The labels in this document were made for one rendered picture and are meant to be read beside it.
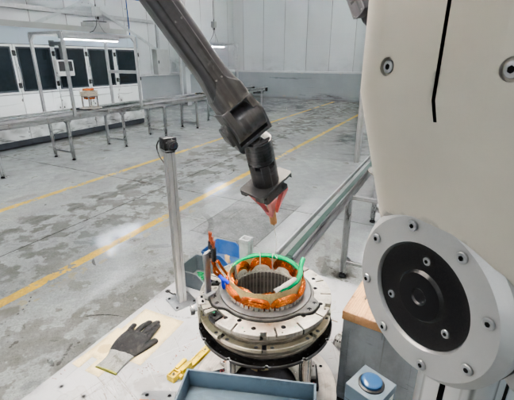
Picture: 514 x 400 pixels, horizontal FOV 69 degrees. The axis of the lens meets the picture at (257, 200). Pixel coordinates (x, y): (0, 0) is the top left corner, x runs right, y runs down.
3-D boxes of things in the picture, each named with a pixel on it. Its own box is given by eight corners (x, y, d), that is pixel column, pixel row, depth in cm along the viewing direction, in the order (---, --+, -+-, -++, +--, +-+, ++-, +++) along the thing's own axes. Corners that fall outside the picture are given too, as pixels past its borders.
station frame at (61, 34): (113, 104, 775) (104, 36, 729) (143, 106, 739) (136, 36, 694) (43, 113, 645) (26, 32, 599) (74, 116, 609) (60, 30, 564)
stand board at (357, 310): (366, 279, 105) (367, 272, 104) (439, 301, 96) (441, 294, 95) (341, 318, 89) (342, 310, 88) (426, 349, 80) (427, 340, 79)
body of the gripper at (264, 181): (240, 195, 79) (232, 167, 74) (270, 169, 84) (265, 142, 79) (262, 205, 75) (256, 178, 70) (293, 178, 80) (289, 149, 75)
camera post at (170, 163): (187, 301, 138) (174, 151, 118) (179, 304, 137) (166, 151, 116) (183, 298, 141) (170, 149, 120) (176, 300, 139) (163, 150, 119)
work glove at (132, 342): (143, 316, 130) (143, 311, 130) (174, 328, 125) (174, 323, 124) (86, 363, 110) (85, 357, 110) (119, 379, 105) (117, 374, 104)
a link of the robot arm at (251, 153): (251, 146, 68) (276, 132, 70) (232, 132, 73) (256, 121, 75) (258, 175, 73) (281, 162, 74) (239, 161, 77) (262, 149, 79)
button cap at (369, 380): (356, 382, 72) (357, 378, 72) (367, 371, 75) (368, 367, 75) (374, 395, 70) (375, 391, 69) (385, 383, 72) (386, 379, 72)
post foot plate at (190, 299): (197, 302, 138) (197, 300, 138) (176, 311, 133) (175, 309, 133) (186, 291, 145) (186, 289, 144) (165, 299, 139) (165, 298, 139)
